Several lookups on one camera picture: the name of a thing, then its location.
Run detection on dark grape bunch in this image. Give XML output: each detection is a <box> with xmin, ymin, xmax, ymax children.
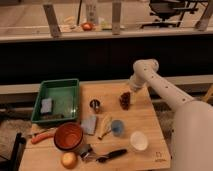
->
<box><xmin>120</xmin><ymin>92</ymin><xmax>131</xmax><ymax>110</ymax></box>

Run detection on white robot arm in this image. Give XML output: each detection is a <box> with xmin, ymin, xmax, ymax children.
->
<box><xmin>129</xmin><ymin>59</ymin><xmax>213</xmax><ymax>171</ymax></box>

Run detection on green plastic tray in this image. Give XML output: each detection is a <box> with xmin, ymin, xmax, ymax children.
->
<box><xmin>31</xmin><ymin>78</ymin><xmax>80</xmax><ymax>125</ymax></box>

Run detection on blue sponge in tray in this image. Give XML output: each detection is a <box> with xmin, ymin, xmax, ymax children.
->
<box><xmin>40</xmin><ymin>98</ymin><xmax>53</xmax><ymax>114</ymax></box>

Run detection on small metal cup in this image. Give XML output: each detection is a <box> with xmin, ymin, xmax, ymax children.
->
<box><xmin>89</xmin><ymin>99</ymin><xmax>100</xmax><ymax>113</ymax></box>

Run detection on yellow banana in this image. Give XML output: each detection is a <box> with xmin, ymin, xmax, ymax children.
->
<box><xmin>98</xmin><ymin>116</ymin><xmax>112</xmax><ymax>140</ymax></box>

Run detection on red apple on shelf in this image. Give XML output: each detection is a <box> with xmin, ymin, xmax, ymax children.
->
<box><xmin>81</xmin><ymin>22</ymin><xmax>94</xmax><ymax>31</ymax></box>

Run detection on black office chair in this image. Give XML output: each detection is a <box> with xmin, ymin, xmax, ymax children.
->
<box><xmin>141</xmin><ymin>0</ymin><xmax>208</xmax><ymax>29</ymax></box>

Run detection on brown red bowl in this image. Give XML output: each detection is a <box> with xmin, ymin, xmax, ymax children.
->
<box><xmin>54</xmin><ymin>122</ymin><xmax>83</xmax><ymax>151</ymax></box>

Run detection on yellow onion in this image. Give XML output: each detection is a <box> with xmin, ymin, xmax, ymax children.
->
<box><xmin>61</xmin><ymin>152</ymin><xmax>77</xmax><ymax>169</ymax></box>

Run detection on orange carrot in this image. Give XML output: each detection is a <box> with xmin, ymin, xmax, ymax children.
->
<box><xmin>31</xmin><ymin>132</ymin><xmax>54</xmax><ymax>144</ymax></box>

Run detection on black chair back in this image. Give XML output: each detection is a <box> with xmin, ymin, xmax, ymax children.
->
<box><xmin>0</xmin><ymin>133</ymin><xmax>26</xmax><ymax>171</ymax></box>

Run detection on black handled peeler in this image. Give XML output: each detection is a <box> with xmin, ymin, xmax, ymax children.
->
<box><xmin>80</xmin><ymin>149</ymin><xmax>127</xmax><ymax>163</ymax></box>

